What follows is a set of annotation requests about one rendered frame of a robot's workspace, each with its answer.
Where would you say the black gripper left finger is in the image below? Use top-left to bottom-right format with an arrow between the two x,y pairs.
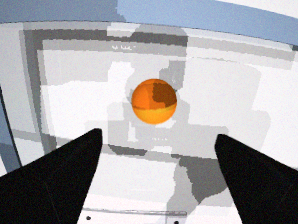
0,128 -> 102,224

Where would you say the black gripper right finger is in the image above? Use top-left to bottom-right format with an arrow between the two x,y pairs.
214,135 -> 298,224

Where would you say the clear low walls forming corner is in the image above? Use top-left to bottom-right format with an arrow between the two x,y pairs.
0,20 -> 298,167

